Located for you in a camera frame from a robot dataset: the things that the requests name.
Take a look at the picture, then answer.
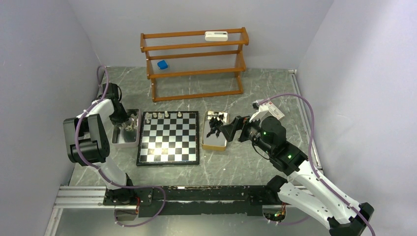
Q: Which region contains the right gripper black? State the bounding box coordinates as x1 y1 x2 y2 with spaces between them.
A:
219 112 273 155

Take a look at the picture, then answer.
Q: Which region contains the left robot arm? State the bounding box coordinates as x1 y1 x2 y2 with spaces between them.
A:
63 83 137 205

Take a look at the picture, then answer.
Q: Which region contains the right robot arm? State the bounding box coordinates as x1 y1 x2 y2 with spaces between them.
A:
218 116 374 236

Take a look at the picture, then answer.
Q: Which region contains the black chess pieces pile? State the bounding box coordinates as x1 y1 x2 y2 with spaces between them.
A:
206 114 225 138

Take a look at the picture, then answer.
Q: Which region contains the black white chess board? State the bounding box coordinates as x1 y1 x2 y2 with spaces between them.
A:
136 111 200 166

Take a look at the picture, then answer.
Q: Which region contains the pink metal tin tray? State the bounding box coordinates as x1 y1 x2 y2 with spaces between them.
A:
111 109 141 148

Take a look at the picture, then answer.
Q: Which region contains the gold metal tin tray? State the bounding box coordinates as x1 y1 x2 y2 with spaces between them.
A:
201 111 229 151

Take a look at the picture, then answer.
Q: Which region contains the blue block on shelf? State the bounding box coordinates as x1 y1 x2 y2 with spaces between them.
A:
157 60 169 70

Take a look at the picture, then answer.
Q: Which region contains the wooden two-tier shelf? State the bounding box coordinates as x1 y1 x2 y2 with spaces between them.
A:
140 27 249 102

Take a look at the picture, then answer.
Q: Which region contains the white box on shelf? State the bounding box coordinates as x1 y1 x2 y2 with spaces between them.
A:
204 31 229 42

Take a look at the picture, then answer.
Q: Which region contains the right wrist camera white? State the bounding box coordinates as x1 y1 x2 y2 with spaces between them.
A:
249 100 285 122

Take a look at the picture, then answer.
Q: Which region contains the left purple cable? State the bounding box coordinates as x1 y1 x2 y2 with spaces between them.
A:
74 65 167 228

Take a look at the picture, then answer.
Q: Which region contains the purple cable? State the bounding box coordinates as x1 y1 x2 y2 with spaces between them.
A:
74 65 167 228
259 93 376 236

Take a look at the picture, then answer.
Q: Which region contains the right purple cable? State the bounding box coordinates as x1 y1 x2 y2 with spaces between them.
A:
259 93 376 236

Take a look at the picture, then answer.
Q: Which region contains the aluminium frame rail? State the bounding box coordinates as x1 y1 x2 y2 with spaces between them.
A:
44 186 108 236

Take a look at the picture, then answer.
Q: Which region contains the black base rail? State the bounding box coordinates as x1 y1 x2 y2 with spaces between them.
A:
103 185 287 218

